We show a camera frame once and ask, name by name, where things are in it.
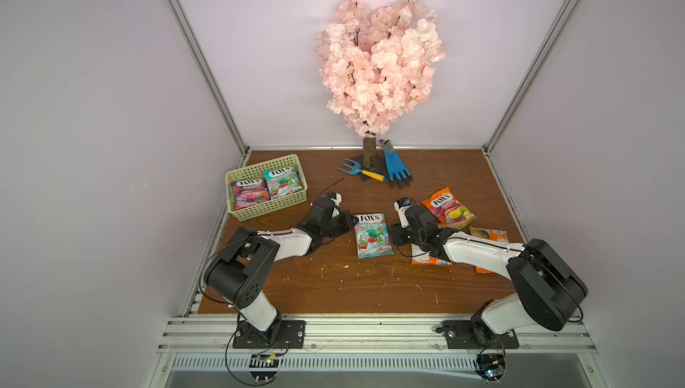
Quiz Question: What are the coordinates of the green mint blossom candy bag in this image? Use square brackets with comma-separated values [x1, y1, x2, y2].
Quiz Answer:
[263, 167, 303, 200]

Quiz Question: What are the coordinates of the purple berries candy bag face-down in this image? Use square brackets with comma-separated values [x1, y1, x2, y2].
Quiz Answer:
[231, 178, 270, 211]

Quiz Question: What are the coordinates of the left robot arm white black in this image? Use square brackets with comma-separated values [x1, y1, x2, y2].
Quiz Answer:
[201, 193, 359, 345]

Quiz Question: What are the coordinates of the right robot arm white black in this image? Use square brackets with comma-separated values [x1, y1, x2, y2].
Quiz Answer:
[390, 199, 588, 345]

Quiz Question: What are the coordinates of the light green plastic basket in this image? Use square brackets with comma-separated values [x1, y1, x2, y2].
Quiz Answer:
[224, 153, 308, 221]

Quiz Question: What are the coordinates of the orange Fox's fruits candy bag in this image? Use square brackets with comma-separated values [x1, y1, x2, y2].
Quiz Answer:
[422, 187, 476, 230]

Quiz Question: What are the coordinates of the blue grey gardening glove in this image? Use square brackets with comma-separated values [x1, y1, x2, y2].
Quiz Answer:
[380, 140, 413, 189]

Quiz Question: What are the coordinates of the orange fruits candy bag face-down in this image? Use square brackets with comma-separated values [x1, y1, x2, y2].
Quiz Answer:
[469, 227, 508, 243]

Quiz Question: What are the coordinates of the artificial pink blossom tree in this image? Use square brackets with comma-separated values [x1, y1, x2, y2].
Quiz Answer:
[317, 0, 445, 168]

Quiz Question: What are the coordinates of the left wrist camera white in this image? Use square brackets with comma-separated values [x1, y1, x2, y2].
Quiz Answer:
[323, 191, 343, 211]

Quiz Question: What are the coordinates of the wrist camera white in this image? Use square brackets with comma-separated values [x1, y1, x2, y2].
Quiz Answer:
[323, 191, 343, 211]
[394, 197, 415, 228]

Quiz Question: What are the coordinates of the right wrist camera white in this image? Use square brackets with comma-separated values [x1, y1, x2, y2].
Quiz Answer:
[394, 197, 415, 228]

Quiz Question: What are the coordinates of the teal garden fork yellow handle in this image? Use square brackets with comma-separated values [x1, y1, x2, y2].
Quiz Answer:
[338, 159, 385, 182]

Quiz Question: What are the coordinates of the left circuit board with cables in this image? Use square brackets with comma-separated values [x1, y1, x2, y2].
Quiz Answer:
[223, 334, 288, 387]

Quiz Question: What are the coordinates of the circuit board with cables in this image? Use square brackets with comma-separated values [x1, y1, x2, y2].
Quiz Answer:
[474, 353, 507, 383]
[223, 334, 288, 387]

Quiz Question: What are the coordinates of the right circuit board with cables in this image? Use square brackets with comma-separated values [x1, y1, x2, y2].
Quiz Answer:
[474, 353, 507, 383]

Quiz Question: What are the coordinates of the aluminium front rail base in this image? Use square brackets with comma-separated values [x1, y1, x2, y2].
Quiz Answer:
[151, 314, 599, 378]

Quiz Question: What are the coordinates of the aluminium corner frame post left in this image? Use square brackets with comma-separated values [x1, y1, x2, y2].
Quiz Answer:
[164, 0, 250, 159]

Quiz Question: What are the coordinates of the aluminium corner frame post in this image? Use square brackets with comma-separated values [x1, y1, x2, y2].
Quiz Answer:
[164, 0, 250, 159]
[483, 0, 582, 158]

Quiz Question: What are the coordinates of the aluminium corner frame post right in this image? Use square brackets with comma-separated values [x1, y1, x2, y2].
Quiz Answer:
[483, 0, 582, 158]

